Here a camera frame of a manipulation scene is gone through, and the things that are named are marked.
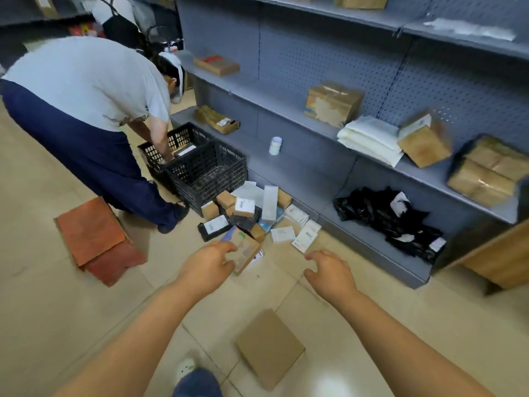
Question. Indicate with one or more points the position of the wooden cabinet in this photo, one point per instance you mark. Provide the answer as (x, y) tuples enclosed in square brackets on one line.
[(502, 256)]

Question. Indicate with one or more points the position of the person's blue jeans leg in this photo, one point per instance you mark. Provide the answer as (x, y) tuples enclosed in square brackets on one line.
[(198, 384)]

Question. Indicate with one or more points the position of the brown carton with torn label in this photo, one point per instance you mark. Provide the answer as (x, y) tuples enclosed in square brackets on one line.
[(332, 104)]

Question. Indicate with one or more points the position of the white head-worn device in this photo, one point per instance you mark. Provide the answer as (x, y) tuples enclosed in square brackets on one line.
[(177, 74)]

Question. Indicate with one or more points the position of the brown tape-wrapped parcel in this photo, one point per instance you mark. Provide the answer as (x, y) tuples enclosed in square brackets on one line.
[(487, 173)]

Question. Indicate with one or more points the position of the black plastic crate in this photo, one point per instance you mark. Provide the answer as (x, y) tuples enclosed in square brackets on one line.
[(206, 171), (165, 150)]

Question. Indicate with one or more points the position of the dark background shelf unit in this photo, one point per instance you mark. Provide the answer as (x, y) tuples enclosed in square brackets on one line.
[(37, 16)]

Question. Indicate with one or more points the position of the grey metal pegboard shelf unit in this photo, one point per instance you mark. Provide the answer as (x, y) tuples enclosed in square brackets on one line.
[(297, 61)]

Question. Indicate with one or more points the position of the person's right thumb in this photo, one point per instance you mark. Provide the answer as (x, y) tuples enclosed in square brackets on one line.
[(310, 275)]

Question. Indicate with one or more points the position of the stack of white padded envelopes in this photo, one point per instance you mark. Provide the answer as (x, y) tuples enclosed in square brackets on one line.
[(370, 140)]

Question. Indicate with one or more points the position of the brown taped cardboard box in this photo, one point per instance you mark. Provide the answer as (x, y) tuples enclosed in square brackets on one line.
[(247, 248)]

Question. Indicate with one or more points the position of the red-brown square stool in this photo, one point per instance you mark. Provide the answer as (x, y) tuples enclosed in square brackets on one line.
[(93, 235)]

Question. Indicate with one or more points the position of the person's left thumb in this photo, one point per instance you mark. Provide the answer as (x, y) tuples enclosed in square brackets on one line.
[(225, 250)]

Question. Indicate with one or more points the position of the person's left forearm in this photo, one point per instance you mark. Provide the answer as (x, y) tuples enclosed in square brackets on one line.
[(136, 347)]

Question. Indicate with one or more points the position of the brown wrapped flat parcel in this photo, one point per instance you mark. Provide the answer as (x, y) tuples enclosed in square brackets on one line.
[(215, 119)]

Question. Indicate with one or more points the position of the brown cardboard carton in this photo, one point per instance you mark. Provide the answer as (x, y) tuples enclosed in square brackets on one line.
[(361, 0)]

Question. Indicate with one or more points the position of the small white plastic bottle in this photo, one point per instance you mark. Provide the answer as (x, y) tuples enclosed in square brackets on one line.
[(275, 146)]

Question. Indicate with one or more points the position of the heap of black plastic mailers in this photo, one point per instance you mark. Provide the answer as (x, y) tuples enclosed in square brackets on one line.
[(384, 219)]

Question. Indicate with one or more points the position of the person's right hand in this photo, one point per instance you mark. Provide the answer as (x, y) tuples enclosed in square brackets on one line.
[(332, 276)]

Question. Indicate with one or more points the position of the clear white plastic sheet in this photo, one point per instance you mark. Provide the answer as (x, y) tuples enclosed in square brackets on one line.
[(471, 29)]

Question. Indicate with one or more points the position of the person's white shoe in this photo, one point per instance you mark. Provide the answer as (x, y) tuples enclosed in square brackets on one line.
[(184, 370)]

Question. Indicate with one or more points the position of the flat plain cardboard box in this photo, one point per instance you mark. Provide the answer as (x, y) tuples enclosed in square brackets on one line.
[(270, 349)]

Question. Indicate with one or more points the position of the flat brown box red label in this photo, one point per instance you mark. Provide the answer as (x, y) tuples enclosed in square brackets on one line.
[(217, 65)]

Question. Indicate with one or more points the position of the person's left hand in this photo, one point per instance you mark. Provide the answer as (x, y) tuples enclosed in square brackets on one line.
[(202, 270)]

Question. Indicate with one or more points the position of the person's right forearm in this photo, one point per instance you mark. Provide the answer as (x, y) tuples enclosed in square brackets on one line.
[(396, 347)]

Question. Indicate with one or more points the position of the brown box with white label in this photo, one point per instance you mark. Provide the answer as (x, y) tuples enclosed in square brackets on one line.
[(425, 144)]

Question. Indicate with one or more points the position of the pile of mixed small parcels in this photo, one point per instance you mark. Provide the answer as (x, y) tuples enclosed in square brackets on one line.
[(264, 214)]

